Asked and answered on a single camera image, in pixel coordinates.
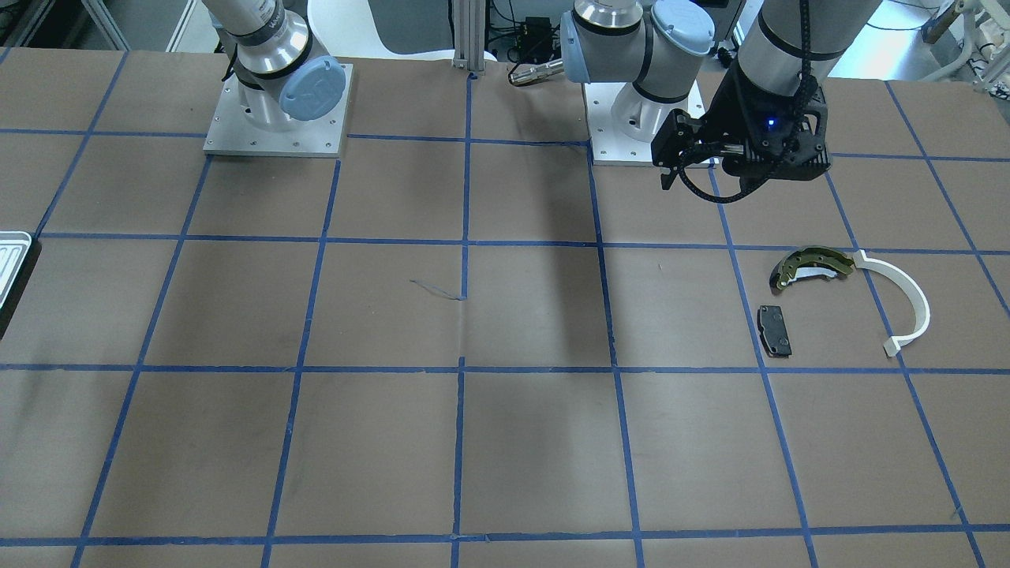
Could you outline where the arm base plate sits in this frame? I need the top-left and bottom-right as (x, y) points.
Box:
(583, 82), (705, 166)
(204, 62), (354, 159)

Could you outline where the aluminium frame post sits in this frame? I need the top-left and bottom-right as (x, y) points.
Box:
(450, 0), (486, 75)

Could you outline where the ribbed metal tray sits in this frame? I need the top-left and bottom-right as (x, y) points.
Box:
(1, 230), (35, 309)

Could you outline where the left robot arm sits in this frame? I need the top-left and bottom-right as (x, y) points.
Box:
(560, 1), (879, 197)

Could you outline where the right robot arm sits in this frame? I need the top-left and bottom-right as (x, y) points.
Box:
(204, 1), (350, 133)

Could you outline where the olive brake shoe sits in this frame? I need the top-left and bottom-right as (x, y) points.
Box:
(769, 245), (855, 293)

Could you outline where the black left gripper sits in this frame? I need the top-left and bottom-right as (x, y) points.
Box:
(697, 62), (831, 184)

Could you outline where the white plastic chair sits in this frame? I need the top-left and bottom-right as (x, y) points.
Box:
(307, 1), (455, 61)

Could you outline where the white curved plastic bracket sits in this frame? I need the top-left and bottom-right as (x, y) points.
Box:
(852, 249), (932, 358)

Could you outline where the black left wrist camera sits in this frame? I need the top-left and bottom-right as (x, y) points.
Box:
(650, 108), (708, 191)

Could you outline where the silver cylindrical tool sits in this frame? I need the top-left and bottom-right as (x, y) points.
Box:
(508, 58), (565, 87)

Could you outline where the black brake pad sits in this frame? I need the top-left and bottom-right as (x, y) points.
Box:
(758, 305), (792, 358)

